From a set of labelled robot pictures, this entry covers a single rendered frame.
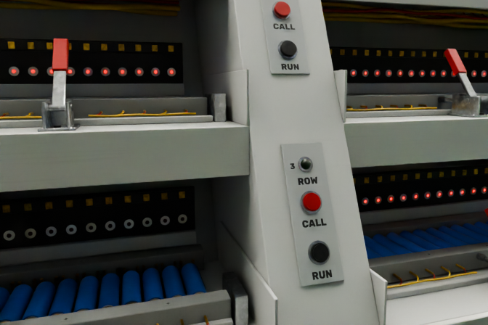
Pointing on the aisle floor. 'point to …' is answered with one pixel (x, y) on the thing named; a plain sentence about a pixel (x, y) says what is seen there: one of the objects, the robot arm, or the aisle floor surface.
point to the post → (243, 231)
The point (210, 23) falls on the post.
